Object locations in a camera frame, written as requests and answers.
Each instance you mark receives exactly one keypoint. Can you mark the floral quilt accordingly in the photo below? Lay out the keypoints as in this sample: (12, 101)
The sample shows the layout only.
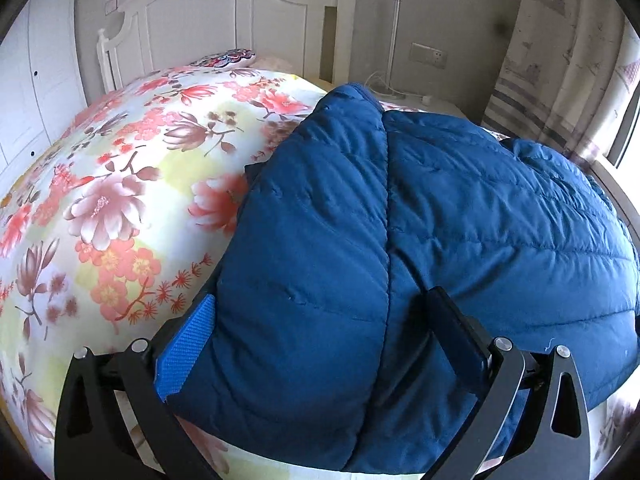
(115, 228)

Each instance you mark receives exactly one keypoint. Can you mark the patterned curtain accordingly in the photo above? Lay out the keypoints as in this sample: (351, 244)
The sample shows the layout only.
(568, 77)

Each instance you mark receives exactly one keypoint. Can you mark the patterned round cushion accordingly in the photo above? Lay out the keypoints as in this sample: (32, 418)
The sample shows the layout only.
(227, 60)

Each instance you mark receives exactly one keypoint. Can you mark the wall socket plate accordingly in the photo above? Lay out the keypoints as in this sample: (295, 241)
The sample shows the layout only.
(427, 55)

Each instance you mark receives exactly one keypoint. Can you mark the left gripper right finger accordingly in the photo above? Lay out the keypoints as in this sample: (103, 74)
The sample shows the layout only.
(551, 440)

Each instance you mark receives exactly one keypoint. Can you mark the white wooden headboard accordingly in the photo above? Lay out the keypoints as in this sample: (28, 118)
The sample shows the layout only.
(158, 34)

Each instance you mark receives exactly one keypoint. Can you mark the blue quilted puffer jacket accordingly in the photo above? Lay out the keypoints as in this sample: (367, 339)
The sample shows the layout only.
(321, 354)

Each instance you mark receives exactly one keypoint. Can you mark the dark window frame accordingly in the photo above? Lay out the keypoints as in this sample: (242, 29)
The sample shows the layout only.
(630, 120)

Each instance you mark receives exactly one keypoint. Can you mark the white nightstand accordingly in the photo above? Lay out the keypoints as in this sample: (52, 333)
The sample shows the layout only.
(417, 103)

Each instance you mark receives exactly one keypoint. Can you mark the white wardrobe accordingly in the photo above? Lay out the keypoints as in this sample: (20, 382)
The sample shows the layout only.
(41, 88)

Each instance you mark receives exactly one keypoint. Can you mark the cream pillow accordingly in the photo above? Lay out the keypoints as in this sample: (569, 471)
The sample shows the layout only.
(274, 64)

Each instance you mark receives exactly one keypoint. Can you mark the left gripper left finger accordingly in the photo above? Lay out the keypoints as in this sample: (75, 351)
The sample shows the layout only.
(91, 438)

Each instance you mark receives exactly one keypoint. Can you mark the white stick lamp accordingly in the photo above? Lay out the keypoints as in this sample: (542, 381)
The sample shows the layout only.
(380, 82)

